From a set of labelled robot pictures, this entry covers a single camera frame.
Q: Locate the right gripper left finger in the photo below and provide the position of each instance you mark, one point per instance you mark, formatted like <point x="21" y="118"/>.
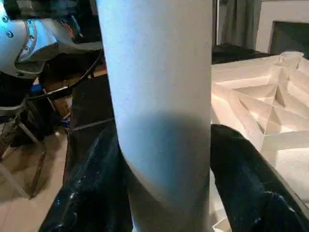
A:
<point x="96" y="193"/>

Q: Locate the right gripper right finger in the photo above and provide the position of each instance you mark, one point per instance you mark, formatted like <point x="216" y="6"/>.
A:
<point x="256" y="193"/>

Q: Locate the white plastic table top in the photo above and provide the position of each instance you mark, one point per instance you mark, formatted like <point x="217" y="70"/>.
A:
<point x="260" y="106"/>

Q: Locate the white plastic table leg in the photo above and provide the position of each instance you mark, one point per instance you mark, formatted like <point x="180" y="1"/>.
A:
<point x="159" y="96"/>

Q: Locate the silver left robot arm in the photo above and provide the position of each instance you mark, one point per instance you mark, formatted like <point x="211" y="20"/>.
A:
<point x="38" y="38"/>

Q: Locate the white cabinet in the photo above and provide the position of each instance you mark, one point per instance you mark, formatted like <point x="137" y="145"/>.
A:
<point x="285" y="24"/>

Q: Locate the grey curtain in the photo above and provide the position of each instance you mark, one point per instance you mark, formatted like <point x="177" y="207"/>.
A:
<point x="236" y="21"/>

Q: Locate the black folding table frame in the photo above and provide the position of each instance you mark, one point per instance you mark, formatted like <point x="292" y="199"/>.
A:
<point x="24" y="145"/>

